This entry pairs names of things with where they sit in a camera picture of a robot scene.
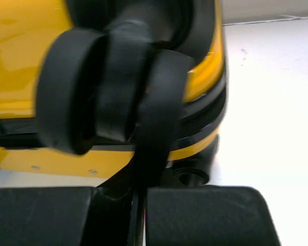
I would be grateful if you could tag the aluminium frame rail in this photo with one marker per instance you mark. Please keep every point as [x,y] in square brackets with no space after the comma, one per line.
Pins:
[279,18]

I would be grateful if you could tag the yellow hard-shell suitcase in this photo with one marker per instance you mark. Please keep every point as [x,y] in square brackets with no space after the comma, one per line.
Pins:
[88,86]

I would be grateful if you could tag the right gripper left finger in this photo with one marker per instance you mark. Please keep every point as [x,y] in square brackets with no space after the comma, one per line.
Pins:
[63,216]

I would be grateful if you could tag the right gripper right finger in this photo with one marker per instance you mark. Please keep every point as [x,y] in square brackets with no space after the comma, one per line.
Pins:
[209,215]

